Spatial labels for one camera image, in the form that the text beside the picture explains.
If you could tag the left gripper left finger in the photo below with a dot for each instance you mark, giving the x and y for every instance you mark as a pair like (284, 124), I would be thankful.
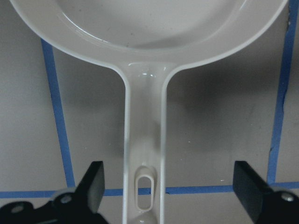
(71, 206)

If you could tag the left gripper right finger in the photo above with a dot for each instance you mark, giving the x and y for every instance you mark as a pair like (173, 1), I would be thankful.
(264, 204)

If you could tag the beige plastic dustpan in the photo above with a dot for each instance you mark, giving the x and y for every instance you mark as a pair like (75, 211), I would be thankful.
(147, 42)

